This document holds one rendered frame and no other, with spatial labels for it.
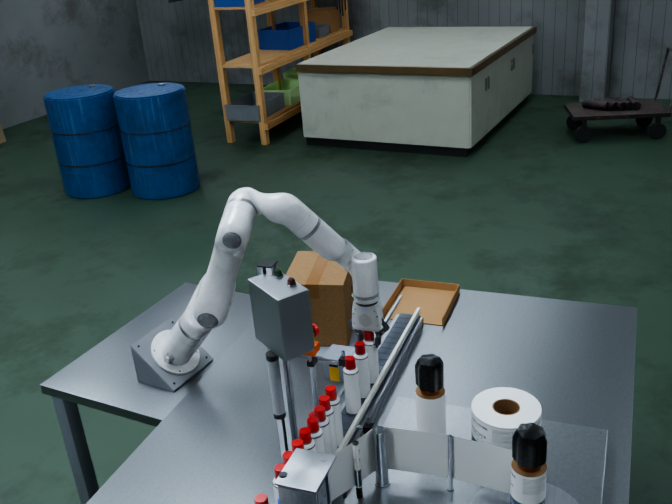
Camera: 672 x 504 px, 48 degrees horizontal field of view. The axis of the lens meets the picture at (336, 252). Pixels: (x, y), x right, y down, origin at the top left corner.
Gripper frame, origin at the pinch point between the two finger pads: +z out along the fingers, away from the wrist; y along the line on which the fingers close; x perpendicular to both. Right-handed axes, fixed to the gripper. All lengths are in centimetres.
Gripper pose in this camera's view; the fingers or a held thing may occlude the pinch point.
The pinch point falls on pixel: (369, 340)
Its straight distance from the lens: 258.5
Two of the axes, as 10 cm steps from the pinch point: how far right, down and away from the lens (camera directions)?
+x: 3.5, -4.1, 8.4
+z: 0.8, 9.1, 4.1
